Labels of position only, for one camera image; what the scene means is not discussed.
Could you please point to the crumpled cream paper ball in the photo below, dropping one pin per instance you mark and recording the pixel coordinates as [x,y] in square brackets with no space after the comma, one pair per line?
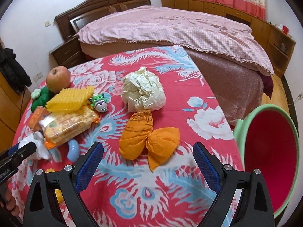
[142,90]

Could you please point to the green plush toy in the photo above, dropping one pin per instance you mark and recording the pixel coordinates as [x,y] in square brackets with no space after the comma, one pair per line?
[40,97]

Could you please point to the small green cartoon figure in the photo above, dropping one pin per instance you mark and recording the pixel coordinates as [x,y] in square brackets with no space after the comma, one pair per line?
[99,103]

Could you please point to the green bucket red inside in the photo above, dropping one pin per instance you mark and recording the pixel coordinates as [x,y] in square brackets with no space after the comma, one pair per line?
[267,139]

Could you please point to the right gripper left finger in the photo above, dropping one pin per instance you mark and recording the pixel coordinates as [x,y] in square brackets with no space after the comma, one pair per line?
[42,207]

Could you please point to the brown bed sheet mattress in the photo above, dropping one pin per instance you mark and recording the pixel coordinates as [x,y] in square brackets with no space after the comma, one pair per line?
[238,90]

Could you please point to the dark wooden nightstand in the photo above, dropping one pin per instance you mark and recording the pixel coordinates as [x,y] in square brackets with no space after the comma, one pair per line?
[69,54]

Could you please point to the yellow snack bag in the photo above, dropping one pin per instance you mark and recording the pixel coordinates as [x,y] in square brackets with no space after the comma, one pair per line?
[59,128]

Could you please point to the black hanging jacket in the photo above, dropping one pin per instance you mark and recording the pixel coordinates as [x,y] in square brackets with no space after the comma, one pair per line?
[13,72]

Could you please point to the dark wooden headboard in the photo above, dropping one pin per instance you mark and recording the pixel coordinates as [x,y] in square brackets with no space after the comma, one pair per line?
[71,21]

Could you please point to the orange small carton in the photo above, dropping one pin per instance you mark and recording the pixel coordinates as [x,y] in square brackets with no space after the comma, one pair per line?
[38,115]

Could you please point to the left hand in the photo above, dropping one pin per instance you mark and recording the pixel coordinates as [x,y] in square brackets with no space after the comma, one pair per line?
[10,202]

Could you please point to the yellow foam net sleeve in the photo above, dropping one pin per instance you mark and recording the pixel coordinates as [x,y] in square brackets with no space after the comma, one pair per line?
[69,100]

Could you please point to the orange crumpled cloth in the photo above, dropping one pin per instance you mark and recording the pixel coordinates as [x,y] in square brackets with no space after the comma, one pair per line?
[139,134]

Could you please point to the red box on cabinet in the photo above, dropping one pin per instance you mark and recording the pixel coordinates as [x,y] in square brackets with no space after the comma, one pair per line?
[285,30]

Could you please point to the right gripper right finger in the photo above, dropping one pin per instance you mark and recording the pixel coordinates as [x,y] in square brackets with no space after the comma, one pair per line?
[254,206]

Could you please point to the long wooden low cabinet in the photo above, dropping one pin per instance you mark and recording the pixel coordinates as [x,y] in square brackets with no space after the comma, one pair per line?
[278,45]

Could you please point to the red floral blanket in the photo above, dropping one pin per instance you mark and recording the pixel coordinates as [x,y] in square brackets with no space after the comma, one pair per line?
[163,185]

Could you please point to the red apple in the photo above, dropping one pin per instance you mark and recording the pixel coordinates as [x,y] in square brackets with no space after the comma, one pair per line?
[57,79]

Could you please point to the wooden wardrobe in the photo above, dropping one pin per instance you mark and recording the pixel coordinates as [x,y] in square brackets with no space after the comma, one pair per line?
[12,107]

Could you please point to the pink checked quilt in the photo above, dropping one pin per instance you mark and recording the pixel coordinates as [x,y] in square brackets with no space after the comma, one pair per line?
[198,31]

